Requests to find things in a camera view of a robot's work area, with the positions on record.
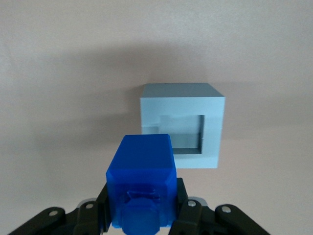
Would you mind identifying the gray square base block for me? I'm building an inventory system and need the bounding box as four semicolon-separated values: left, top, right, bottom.
139;83;226;169

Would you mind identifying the blue plastic part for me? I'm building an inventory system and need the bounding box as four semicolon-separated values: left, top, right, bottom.
105;133;178;235

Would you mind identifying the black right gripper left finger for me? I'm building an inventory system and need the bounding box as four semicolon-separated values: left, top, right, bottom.
8;181;111;235

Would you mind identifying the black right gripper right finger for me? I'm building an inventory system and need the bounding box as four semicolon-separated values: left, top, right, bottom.
170;177;269;235

